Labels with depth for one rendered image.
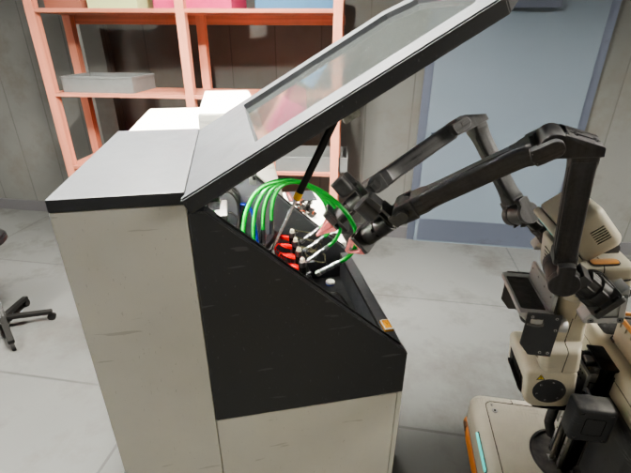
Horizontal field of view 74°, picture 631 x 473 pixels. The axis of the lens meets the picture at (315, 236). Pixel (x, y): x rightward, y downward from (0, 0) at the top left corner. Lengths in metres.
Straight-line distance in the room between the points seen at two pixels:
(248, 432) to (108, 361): 0.47
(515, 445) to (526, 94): 2.75
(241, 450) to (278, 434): 0.13
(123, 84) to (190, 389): 2.78
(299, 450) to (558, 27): 3.46
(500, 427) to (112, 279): 1.70
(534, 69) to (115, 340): 3.54
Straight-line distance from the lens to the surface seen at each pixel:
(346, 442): 1.54
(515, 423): 2.19
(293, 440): 1.47
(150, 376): 1.25
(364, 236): 1.23
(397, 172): 1.41
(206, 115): 1.63
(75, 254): 1.07
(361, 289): 1.59
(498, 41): 3.86
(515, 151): 1.08
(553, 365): 1.63
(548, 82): 3.99
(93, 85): 3.78
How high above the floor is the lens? 1.81
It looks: 26 degrees down
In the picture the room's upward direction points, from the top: straight up
